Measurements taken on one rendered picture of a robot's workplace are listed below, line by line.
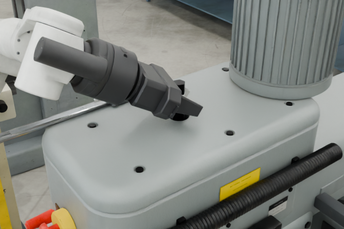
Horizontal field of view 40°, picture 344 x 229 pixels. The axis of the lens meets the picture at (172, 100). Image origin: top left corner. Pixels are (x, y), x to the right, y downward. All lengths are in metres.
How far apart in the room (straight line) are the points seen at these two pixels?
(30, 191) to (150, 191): 3.03
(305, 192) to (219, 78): 0.30
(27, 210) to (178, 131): 2.82
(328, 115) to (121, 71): 0.57
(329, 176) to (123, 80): 0.55
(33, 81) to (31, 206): 2.91
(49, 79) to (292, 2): 0.41
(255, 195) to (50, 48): 0.40
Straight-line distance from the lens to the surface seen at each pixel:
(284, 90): 0.87
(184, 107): 0.77
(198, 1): 6.65
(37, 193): 3.65
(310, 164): 0.88
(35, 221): 0.91
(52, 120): 0.81
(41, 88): 0.67
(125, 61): 0.70
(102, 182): 0.68
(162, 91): 0.73
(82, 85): 0.69
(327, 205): 1.07
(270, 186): 0.81
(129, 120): 0.80
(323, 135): 1.05
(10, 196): 2.99
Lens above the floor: 2.32
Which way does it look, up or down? 30 degrees down
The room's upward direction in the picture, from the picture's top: straight up
